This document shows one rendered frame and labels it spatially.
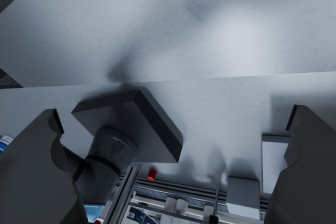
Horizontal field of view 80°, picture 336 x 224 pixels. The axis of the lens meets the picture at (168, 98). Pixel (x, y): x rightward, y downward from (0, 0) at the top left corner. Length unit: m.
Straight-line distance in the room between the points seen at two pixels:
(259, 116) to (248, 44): 0.19
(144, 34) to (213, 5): 0.14
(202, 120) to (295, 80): 0.23
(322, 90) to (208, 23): 0.24
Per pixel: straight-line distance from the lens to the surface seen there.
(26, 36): 0.63
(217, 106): 0.49
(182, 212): 0.97
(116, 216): 0.92
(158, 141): 0.59
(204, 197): 0.93
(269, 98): 0.46
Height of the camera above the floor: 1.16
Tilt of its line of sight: 40 degrees down
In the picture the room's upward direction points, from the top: 157 degrees counter-clockwise
